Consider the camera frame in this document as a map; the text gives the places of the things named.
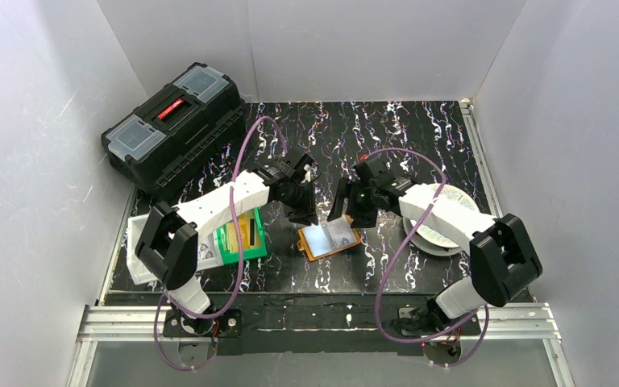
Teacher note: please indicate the aluminium frame rail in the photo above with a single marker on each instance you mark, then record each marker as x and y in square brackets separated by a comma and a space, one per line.
[343, 323]

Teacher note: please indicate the white foam tray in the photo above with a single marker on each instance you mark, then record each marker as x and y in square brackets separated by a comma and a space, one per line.
[208, 252]

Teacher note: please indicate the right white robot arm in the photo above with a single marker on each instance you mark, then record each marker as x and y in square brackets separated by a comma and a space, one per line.
[502, 258]

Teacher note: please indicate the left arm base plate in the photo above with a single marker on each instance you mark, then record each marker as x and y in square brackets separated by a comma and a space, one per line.
[177, 325]

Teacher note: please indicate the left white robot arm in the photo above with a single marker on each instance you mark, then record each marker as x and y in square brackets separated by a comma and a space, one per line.
[167, 244]

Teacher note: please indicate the orange leather card holder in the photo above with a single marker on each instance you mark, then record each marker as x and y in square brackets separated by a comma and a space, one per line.
[327, 239]

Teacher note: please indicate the black plastic toolbox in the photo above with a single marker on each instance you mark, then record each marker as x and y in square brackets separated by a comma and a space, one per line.
[163, 143]

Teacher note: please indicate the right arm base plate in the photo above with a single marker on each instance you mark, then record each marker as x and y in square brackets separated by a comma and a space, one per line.
[412, 321]

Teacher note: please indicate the gold card in bin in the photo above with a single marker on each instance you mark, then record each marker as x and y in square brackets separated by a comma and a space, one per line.
[247, 229]

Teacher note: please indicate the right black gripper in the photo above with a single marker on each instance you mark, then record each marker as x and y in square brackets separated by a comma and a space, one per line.
[355, 194]

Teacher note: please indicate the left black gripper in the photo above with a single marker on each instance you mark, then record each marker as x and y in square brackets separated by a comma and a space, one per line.
[299, 195]

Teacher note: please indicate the green plastic bin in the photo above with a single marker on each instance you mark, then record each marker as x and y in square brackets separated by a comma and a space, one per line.
[255, 253]

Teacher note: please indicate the white filament spool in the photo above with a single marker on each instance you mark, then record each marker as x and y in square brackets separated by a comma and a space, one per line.
[435, 235]

